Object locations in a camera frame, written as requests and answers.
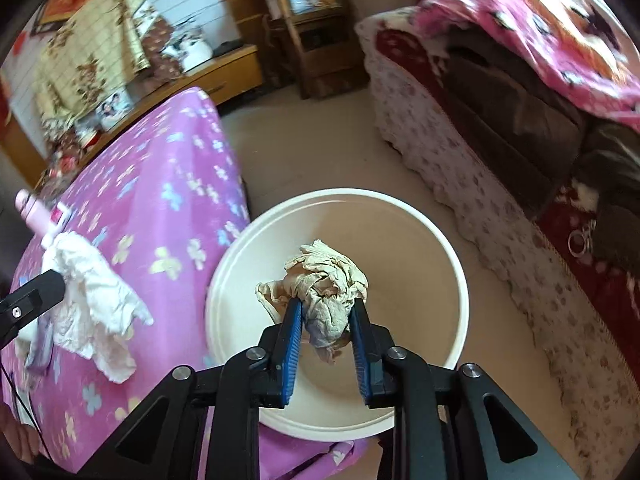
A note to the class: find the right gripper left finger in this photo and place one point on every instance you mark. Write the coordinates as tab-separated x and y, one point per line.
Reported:
204	423

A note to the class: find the pink floral tablecloth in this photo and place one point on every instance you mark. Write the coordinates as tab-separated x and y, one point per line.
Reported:
162	204

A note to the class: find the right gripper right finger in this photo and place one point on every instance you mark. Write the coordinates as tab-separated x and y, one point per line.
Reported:
448	424

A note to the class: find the wooden chair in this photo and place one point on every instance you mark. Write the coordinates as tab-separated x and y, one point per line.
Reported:
320	38

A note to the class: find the wooden TV cabinet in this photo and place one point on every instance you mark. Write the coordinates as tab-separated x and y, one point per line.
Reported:
223	79

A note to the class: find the white bottle red label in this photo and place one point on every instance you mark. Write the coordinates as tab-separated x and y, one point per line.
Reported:
59	217

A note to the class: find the yellow floral cloth cover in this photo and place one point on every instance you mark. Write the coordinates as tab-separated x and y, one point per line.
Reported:
100	49

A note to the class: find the beige tissue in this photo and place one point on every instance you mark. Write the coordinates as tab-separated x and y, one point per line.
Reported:
328	284

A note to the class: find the white plastic trash bucket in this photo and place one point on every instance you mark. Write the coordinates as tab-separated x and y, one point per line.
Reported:
417	290

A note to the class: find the white kettle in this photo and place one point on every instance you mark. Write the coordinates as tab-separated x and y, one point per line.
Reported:
189	48

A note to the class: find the framed couple photo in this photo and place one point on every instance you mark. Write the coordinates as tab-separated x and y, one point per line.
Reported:
114	109

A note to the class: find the white tissue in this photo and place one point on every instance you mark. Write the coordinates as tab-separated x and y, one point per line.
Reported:
99	307

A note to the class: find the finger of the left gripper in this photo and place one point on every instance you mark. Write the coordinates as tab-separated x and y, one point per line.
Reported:
27	303

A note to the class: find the floral covered sofa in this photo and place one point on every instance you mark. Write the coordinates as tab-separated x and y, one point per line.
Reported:
596	382

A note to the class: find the pink water bottle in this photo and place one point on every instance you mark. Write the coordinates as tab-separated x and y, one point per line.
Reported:
34	212

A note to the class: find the pink cartoon blanket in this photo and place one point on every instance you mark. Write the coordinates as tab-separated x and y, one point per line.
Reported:
578	48

